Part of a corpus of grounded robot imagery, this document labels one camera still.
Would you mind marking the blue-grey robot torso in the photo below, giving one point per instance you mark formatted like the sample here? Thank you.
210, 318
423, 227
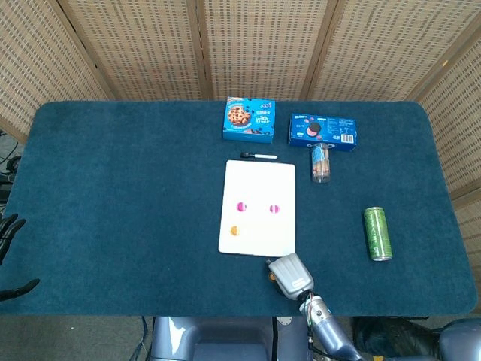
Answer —
225, 338

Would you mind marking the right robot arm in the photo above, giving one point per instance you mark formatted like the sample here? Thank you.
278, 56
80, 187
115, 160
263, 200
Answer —
330, 331

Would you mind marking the dark blue Oreo box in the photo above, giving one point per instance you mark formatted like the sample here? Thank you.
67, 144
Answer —
323, 131

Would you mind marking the light blue cookie box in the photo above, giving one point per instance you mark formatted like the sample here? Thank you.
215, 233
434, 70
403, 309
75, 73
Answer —
248, 120

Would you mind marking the whiteboard marker pen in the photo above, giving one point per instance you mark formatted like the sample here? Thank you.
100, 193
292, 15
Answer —
263, 156

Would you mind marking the white magnetic whiteboard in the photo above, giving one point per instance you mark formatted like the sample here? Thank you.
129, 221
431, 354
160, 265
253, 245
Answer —
259, 180

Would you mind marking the blue table cloth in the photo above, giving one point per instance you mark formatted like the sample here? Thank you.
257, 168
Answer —
112, 207

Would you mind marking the clear jar of wafer sticks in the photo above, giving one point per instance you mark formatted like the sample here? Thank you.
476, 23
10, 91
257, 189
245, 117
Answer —
320, 165

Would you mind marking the red round magnet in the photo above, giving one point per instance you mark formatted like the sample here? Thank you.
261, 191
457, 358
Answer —
241, 206
274, 208

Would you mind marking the person in dark clothes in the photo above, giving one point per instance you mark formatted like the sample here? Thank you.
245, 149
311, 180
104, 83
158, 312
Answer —
394, 338

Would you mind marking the woven folding screen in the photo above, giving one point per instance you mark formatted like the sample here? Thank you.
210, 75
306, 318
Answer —
263, 45

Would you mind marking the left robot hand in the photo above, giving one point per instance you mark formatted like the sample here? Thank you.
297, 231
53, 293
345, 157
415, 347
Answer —
9, 225

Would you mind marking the green drink can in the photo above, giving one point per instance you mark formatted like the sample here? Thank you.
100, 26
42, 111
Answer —
377, 233

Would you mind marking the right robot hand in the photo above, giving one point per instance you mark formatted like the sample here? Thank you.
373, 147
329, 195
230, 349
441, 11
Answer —
291, 274

